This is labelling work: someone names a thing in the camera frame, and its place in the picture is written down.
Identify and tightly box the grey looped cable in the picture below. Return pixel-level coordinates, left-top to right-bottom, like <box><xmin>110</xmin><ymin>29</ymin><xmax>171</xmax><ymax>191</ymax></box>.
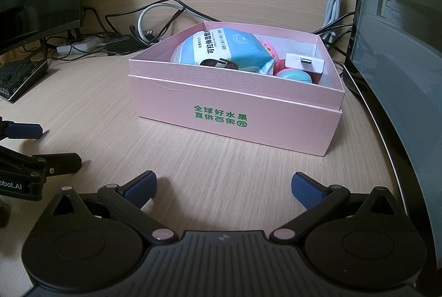
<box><xmin>137</xmin><ymin>3</ymin><xmax>188</xmax><ymax>42</ymax></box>

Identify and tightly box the computer case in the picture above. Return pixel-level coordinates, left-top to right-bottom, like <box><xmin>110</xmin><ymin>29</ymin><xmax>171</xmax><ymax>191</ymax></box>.
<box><xmin>343</xmin><ymin>0</ymin><xmax>442</xmax><ymax>270</ymax></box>

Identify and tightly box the wooden desktop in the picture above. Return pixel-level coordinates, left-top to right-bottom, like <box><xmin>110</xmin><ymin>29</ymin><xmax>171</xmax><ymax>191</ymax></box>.
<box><xmin>0</xmin><ymin>0</ymin><xmax>429</xmax><ymax>297</ymax></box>

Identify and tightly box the pink cardboard box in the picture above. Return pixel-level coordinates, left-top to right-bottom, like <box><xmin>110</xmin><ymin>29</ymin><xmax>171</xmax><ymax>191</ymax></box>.
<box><xmin>128</xmin><ymin>21</ymin><xmax>346</xmax><ymax>157</ymax></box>

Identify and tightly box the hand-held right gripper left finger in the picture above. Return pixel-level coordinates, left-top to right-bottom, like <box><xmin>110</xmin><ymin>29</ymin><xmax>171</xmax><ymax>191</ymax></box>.
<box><xmin>43</xmin><ymin>171</ymin><xmax>175</xmax><ymax>242</ymax></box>

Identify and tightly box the face mask pack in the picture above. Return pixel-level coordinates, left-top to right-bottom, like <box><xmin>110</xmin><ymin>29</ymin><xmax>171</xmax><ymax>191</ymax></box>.
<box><xmin>170</xmin><ymin>41</ymin><xmax>194</xmax><ymax>63</ymax></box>

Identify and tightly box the black power adapter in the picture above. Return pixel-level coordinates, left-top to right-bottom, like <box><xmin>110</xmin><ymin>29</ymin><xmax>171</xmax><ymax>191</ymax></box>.
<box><xmin>104</xmin><ymin>36</ymin><xmax>153</xmax><ymax>57</ymax></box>

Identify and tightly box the white power strip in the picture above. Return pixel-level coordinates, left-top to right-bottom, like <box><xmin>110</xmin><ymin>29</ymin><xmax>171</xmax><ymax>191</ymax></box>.
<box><xmin>57</xmin><ymin>36</ymin><xmax>105</xmax><ymax>55</ymax></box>

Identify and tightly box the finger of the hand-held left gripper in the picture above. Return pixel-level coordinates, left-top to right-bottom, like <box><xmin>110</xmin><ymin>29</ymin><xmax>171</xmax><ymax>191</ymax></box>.
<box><xmin>0</xmin><ymin>116</ymin><xmax>43</xmax><ymax>139</ymax></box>
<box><xmin>0</xmin><ymin>145</ymin><xmax>82</xmax><ymax>180</ymax></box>

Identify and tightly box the blue wet wipes pack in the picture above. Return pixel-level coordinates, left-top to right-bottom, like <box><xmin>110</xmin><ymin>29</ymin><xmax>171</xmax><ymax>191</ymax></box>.
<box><xmin>180</xmin><ymin>28</ymin><xmax>274</xmax><ymax>75</ymax></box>

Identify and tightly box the black keyboard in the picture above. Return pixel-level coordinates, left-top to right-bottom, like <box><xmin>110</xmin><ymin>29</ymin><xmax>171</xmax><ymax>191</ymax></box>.
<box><xmin>0</xmin><ymin>60</ymin><xmax>49</xmax><ymax>103</ymax></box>

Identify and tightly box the black doll figurine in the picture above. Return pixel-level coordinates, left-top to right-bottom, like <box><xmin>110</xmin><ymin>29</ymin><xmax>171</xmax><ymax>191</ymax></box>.
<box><xmin>199</xmin><ymin>58</ymin><xmax>240</xmax><ymax>71</ymax></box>

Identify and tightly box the black cable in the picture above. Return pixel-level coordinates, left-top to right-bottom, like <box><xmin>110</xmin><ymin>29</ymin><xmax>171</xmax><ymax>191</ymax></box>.
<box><xmin>83</xmin><ymin>0</ymin><xmax>222</xmax><ymax>58</ymax></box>

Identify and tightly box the teal round toy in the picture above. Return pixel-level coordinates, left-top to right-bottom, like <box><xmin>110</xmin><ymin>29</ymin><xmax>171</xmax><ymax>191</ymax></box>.
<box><xmin>275</xmin><ymin>71</ymin><xmax>313</xmax><ymax>86</ymax></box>

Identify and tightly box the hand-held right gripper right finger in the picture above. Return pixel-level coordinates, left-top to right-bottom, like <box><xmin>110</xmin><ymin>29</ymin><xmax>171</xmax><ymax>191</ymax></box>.
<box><xmin>270</xmin><ymin>172</ymin><xmax>408</xmax><ymax>242</ymax></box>

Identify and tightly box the white usb adapter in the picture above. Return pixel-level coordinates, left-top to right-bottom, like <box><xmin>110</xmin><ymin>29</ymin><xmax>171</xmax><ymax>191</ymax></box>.
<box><xmin>285</xmin><ymin>53</ymin><xmax>325</xmax><ymax>74</ymax></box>

